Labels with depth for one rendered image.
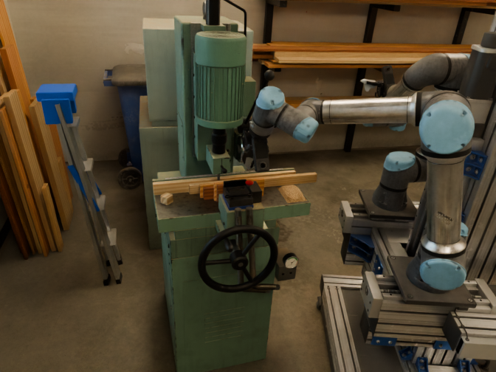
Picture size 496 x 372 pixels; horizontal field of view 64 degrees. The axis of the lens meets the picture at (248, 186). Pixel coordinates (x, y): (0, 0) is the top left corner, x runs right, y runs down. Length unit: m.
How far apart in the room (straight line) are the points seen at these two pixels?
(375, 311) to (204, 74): 0.98
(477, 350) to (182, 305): 1.07
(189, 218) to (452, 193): 0.87
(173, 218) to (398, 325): 0.87
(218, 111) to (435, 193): 0.74
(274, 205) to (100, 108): 2.61
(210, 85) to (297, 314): 1.46
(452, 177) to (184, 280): 1.05
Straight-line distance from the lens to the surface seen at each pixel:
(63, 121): 2.08
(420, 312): 1.52
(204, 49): 1.37
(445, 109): 1.05
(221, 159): 1.51
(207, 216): 1.48
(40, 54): 3.83
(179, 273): 1.62
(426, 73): 1.66
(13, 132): 2.58
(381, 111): 1.21
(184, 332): 1.86
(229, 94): 1.39
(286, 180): 1.69
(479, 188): 1.52
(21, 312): 2.58
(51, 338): 2.39
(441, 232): 1.19
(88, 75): 3.80
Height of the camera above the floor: 1.70
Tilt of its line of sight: 29 degrees down
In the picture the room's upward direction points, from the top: 3 degrees clockwise
